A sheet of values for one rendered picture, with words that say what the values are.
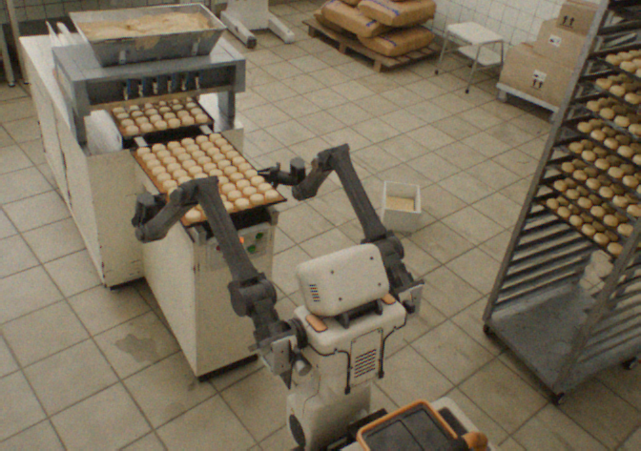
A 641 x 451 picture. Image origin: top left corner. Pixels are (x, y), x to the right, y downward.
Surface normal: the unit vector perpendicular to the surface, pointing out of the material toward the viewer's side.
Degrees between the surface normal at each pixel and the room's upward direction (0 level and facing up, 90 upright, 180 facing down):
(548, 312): 0
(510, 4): 90
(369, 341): 81
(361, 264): 47
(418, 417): 1
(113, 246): 90
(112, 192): 90
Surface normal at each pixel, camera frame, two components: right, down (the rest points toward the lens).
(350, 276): 0.45, -0.14
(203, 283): 0.51, 0.55
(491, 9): -0.76, 0.32
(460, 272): 0.10, -0.80
